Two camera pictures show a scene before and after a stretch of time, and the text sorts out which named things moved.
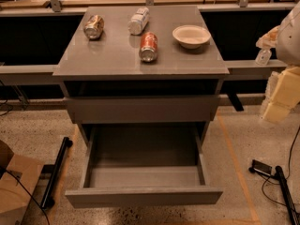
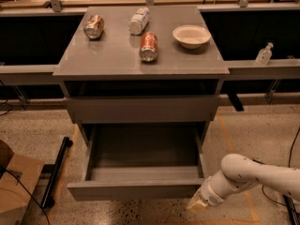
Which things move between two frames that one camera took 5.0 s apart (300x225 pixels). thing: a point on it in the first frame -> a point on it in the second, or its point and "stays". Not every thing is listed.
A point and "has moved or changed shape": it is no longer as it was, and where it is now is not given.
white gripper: [289, 41] -> [208, 191]
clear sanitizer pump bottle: [263, 56] stays
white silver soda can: [139, 21] stays
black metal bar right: [292, 210] stays
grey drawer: [143, 164] has moved or changed shape
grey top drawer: [142, 109] stays
